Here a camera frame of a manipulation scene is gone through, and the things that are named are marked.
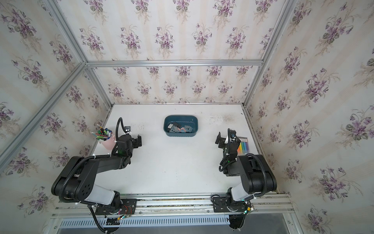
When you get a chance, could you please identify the pink pen holder cup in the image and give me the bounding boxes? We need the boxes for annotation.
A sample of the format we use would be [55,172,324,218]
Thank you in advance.
[100,135,116,151]

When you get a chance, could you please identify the coloured pens in cup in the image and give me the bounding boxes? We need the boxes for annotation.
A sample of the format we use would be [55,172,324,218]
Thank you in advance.
[91,127,114,141]

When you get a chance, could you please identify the white slotted cable duct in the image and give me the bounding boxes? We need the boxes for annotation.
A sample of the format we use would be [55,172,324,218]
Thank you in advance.
[59,215,229,229]

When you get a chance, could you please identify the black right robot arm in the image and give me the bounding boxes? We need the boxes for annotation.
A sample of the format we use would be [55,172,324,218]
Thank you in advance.
[215,129,278,202]

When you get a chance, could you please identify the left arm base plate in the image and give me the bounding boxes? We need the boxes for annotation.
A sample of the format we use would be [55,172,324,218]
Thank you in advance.
[95,199,138,227]

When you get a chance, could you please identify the highlighter marker pack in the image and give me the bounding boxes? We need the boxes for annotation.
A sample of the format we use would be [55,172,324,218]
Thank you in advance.
[237,137,250,156]

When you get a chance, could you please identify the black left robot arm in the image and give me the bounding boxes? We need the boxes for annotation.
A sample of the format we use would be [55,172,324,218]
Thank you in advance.
[51,118,142,209]

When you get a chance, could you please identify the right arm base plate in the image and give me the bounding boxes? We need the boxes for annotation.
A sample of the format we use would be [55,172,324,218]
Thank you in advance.
[210,195,254,230]

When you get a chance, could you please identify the aluminium mounting rail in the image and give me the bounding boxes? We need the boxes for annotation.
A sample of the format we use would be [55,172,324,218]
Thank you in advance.
[52,192,296,218]

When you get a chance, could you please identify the teal plastic storage box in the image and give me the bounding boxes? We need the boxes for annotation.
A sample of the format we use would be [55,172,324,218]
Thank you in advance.
[163,115,199,137]

